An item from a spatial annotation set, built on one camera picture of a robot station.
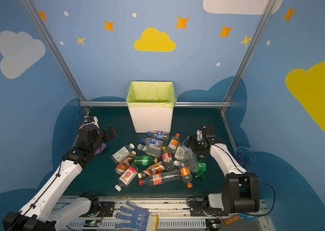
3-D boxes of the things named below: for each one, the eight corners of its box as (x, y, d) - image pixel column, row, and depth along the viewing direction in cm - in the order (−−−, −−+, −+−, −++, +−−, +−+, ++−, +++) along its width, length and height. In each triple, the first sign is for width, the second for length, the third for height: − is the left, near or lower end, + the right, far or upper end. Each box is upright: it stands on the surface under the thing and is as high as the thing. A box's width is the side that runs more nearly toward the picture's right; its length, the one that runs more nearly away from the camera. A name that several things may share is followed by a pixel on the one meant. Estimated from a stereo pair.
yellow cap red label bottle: (164, 171, 87) (165, 170, 84) (160, 149, 97) (160, 146, 94) (174, 169, 88) (174, 168, 85) (168, 147, 98) (168, 145, 95)
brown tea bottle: (113, 171, 86) (112, 169, 84) (131, 150, 96) (130, 148, 94) (121, 176, 85) (120, 174, 82) (138, 154, 94) (137, 152, 92)
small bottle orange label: (184, 189, 81) (185, 186, 78) (178, 164, 91) (179, 160, 87) (193, 187, 82) (194, 185, 78) (186, 163, 92) (187, 159, 88)
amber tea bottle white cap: (138, 179, 84) (138, 177, 81) (137, 171, 87) (136, 168, 84) (165, 171, 87) (165, 168, 84) (162, 163, 90) (162, 160, 88)
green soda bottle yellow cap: (131, 166, 89) (130, 164, 86) (133, 157, 93) (132, 155, 90) (157, 166, 89) (157, 164, 86) (157, 157, 93) (157, 155, 90)
